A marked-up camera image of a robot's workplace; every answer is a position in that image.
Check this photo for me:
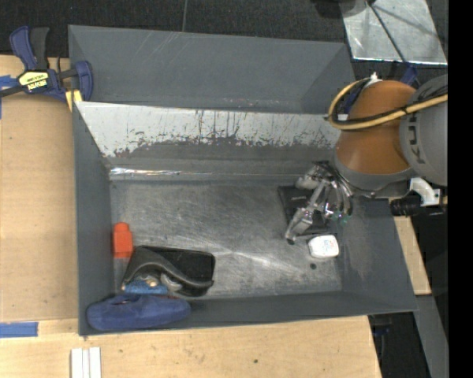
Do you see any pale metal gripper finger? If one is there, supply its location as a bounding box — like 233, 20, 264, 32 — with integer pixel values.
284, 209, 307, 246
300, 211, 321, 237

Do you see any black flat box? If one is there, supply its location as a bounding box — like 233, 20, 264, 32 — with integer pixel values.
277, 185, 333, 236

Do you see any white rounded packet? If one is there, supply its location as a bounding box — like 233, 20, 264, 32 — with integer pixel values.
307, 234, 341, 259

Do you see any grey metal bin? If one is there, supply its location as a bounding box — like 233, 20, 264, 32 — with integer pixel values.
67, 24, 419, 336

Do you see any blue soft cloth toy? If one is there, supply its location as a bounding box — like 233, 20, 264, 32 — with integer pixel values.
86, 292, 192, 332

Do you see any pale wood flat board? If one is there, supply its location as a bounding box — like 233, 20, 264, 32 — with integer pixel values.
0, 91, 80, 324

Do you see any black cylinder on white bracket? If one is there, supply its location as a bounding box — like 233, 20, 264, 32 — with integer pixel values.
389, 176, 445, 217

